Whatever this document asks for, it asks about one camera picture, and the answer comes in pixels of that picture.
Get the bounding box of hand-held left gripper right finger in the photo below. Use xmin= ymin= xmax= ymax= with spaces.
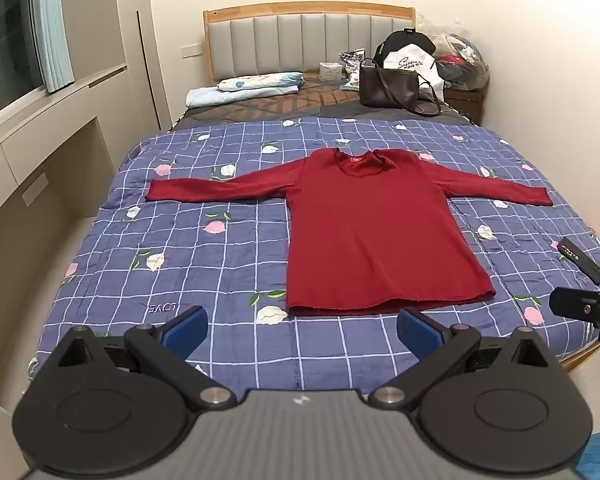
xmin=368 ymin=307 xmax=552 ymax=411

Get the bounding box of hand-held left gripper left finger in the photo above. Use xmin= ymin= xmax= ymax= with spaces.
xmin=54 ymin=304 xmax=237 ymax=412

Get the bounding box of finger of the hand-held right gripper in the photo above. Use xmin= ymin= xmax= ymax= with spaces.
xmin=549 ymin=276 xmax=600 ymax=346

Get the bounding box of dark red long-sleeved sweater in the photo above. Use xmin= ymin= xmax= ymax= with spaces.
xmin=145 ymin=146 xmax=554 ymax=318

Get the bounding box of clear plastic bag of clothes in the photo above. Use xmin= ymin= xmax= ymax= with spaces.
xmin=420 ymin=17 xmax=491 ymax=92

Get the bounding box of black remote control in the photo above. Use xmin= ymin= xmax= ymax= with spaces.
xmin=556 ymin=237 xmax=600 ymax=285

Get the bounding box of blue checked floral quilt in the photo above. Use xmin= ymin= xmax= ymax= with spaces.
xmin=27 ymin=117 xmax=600 ymax=393

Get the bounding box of beige desk socket panel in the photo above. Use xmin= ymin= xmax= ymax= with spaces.
xmin=21 ymin=172 xmax=51 ymax=207

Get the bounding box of brown wooden nightstand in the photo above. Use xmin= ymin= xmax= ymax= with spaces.
xmin=442 ymin=82 xmax=485 ymax=126

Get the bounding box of beige built-in desk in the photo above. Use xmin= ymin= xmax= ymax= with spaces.
xmin=0 ymin=62 xmax=131 ymax=480

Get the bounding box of dark brown leather handbag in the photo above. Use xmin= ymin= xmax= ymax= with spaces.
xmin=358 ymin=57 xmax=442 ymax=116

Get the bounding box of dark brown patterned quilt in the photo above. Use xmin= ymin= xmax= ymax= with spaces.
xmin=172 ymin=77 xmax=481 ymax=133

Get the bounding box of white printed bag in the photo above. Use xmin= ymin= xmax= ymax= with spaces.
xmin=382 ymin=45 xmax=446 ymax=96

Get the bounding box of silver foil packet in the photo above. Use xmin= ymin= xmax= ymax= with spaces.
xmin=340 ymin=49 xmax=366 ymax=81

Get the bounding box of black backpack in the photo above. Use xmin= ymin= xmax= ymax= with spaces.
xmin=372 ymin=27 xmax=437 ymax=68

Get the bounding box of wooden bed with grey headboard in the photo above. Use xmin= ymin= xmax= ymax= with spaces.
xmin=27 ymin=1 xmax=600 ymax=393

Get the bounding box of beige tall cabinet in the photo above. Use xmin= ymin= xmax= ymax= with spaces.
xmin=60 ymin=0 xmax=176 ymax=133

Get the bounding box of light blue curtain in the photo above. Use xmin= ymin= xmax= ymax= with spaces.
xmin=30 ymin=0 xmax=76 ymax=93

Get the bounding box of window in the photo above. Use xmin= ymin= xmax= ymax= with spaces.
xmin=0 ymin=0 xmax=46 ymax=126

